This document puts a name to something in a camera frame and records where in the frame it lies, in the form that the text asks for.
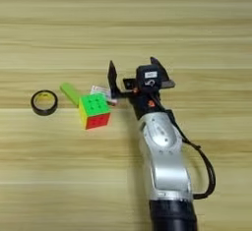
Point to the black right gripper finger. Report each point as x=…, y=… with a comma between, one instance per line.
x=113, y=81
x=163, y=72

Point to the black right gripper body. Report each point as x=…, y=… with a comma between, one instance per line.
x=146, y=103

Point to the red and white card box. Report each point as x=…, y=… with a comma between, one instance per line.
x=100, y=90

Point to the colourful puzzle cube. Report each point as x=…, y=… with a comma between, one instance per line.
x=93, y=110

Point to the black tape roll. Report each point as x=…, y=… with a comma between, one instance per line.
x=32, y=103

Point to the black box with white label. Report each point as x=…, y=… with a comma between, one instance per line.
x=148, y=77

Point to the green rectangular block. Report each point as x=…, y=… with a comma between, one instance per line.
x=70, y=92

